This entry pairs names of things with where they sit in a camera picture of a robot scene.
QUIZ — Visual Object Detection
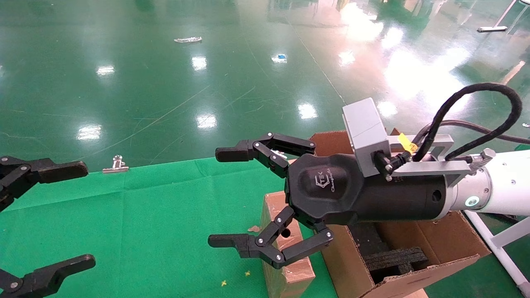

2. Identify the gray wrist camera box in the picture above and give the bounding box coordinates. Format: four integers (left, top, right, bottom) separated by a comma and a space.
342, 98, 392, 178

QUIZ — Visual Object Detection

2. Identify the black braided cable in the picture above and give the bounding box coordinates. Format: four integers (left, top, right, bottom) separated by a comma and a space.
389, 82, 523, 163

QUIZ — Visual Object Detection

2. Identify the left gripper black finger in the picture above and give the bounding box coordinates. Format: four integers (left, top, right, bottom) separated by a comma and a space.
0, 254, 96, 298
0, 156, 89, 212

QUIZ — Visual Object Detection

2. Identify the gray metal camera bracket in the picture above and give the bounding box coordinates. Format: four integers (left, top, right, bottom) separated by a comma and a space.
387, 133, 473, 187

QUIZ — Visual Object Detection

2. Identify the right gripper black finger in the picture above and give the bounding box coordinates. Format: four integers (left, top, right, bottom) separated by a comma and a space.
208, 206, 334, 269
215, 132, 316, 179

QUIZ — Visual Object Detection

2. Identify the white floor stand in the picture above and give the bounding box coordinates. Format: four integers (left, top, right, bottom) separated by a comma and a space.
477, 0, 530, 34

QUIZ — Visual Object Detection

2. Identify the thin dark cable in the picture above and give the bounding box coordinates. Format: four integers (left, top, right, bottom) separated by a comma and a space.
414, 119, 530, 146

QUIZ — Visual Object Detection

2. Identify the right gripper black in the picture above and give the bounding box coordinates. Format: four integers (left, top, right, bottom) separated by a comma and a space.
285, 153, 452, 227

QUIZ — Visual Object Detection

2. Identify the yellow cable tag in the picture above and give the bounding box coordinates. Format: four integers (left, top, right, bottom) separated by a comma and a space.
398, 132, 419, 154

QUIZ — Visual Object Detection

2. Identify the large open cardboard carton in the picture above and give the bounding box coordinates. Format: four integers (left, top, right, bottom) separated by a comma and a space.
310, 130, 491, 298

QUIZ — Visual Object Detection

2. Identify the white tube frame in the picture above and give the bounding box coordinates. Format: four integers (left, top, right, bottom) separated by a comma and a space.
463, 209, 530, 296

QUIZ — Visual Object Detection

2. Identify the green table cloth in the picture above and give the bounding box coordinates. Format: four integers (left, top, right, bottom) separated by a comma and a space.
0, 156, 338, 298

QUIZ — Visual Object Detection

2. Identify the small brown cardboard box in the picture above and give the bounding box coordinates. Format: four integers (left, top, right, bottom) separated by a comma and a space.
261, 191, 316, 298

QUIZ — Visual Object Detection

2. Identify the black foam block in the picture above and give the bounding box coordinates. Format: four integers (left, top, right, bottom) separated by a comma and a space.
364, 247, 429, 284

